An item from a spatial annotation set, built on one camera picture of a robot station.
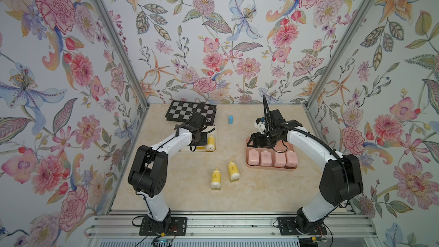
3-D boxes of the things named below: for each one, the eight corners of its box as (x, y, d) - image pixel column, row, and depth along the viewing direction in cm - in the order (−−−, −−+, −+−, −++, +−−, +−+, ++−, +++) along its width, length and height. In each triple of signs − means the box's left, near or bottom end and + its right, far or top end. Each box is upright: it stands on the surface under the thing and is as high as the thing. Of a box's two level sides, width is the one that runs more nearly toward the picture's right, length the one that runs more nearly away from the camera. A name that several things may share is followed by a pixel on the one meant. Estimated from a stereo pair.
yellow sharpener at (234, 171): (231, 182, 88) (232, 176, 82) (226, 168, 92) (227, 162, 86) (238, 180, 89) (240, 174, 82) (234, 167, 93) (235, 160, 87)
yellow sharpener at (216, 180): (211, 190, 85) (210, 185, 79) (211, 174, 90) (211, 168, 85) (220, 190, 85) (220, 185, 79) (220, 174, 90) (220, 168, 85)
